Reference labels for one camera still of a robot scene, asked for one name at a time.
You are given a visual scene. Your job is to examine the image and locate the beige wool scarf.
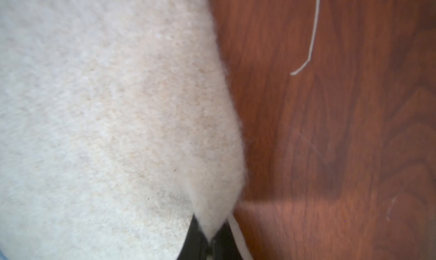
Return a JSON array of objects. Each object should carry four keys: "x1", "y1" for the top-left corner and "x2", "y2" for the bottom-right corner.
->
[{"x1": 1, "y1": 0, "x2": 245, "y2": 260}]

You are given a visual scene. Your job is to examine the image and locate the loose scarf fringe threads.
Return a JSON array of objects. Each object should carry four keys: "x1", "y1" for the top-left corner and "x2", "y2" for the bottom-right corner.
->
[{"x1": 290, "y1": 0, "x2": 321, "y2": 76}]

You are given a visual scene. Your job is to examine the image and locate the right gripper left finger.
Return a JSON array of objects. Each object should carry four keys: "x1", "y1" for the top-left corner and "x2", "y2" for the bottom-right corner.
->
[{"x1": 177, "y1": 215, "x2": 210, "y2": 260}]

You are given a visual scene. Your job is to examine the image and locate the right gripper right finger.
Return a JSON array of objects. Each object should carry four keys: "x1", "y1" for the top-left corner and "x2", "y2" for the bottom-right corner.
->
[{"x1": 212, "y1": 221, "x2": 243, "y2": 260}]

